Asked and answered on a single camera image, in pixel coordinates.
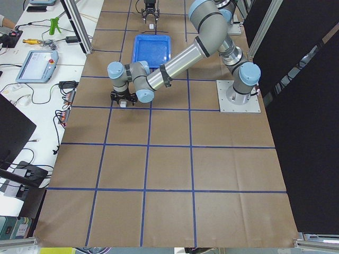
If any yellow tool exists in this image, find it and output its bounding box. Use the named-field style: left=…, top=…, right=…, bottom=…
left=22, top=39, right=42, bottom=45

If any person hand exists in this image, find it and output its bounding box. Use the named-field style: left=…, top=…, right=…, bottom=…
left=0, top=15, right=15, bottom=29

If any black monitor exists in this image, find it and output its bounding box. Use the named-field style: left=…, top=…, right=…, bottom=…
left=1, top=95, right=37, bottom=170

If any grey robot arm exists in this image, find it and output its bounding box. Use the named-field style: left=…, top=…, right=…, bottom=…
left=125, top=1, right=243, bottom=103
left=107, top=1, right=261, bottom=105

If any black power adapter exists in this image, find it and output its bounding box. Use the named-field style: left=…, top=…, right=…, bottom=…
left=65, top=36, right=79, bottom=43

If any green grabber tool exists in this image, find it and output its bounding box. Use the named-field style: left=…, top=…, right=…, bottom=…
left=49, top=17, right=61, bottom=35

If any teach pendant tablet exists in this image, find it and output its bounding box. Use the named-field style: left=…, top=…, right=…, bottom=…
left=15, top=50, right=59, bottom=83

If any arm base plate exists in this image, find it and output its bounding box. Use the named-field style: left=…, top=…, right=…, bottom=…
left=216, top=80, right=261, bottom=114

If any aluminium frame post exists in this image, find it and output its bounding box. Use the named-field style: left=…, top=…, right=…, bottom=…
left=60, top=0, right=93, bottom=55

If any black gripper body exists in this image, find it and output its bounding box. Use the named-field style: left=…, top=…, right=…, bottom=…
left=141, top=0, right=160, bottom=18
left=110, top=90, right=138, bottom=104

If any blue plastic tray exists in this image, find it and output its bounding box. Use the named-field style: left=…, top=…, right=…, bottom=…
left=132, top=34, right=171, bottom=68

